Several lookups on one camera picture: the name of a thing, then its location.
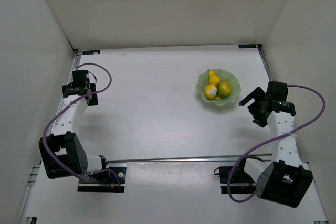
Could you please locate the aluminium left table rail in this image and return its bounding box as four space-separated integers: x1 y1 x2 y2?
18 49 82 224

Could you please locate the green glass fruit bowl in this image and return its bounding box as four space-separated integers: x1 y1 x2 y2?
196 69 241 106

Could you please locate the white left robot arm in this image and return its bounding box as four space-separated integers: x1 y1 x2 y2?
39 70 107 179

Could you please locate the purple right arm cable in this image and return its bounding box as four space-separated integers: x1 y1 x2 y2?
227 84 327 204

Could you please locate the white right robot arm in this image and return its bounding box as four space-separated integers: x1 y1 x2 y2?
239 81 313 208

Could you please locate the yellow green fake lemon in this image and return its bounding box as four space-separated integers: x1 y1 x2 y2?
217 81 232 98

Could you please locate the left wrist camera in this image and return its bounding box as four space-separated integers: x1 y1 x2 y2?
88 72 97 84

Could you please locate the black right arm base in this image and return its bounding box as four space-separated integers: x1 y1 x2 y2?
213 166 256 195

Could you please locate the peeled yellow white fake fruit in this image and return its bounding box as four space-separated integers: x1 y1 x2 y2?
204 84 217 99

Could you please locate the yellow fake pear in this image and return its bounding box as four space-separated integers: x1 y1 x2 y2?
208 69 221 86

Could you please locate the aluminium table rail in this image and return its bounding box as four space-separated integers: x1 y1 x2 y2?
18 49 82 224
257 44 329 224
106 153 300 163

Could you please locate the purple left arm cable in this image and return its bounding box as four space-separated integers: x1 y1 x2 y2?
43 62 121 192

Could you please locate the blue right corner label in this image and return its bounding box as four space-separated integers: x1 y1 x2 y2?
238 44 257 49

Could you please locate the blue left corner label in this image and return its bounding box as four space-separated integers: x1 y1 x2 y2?
82 50 100 55

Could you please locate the aluminium right table rail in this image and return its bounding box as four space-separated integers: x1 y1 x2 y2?
257 44 329 224

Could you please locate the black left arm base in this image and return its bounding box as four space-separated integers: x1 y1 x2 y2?
77 162 127 193

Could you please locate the blue corner label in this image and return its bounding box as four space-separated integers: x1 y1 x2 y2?
82 50 100 55
238 44 257 49

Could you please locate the aluminium front table rail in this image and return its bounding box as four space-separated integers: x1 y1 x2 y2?
106 153 300 163

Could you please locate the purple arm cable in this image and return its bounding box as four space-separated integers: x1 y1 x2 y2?
227 84 327 204
43 62 121 192

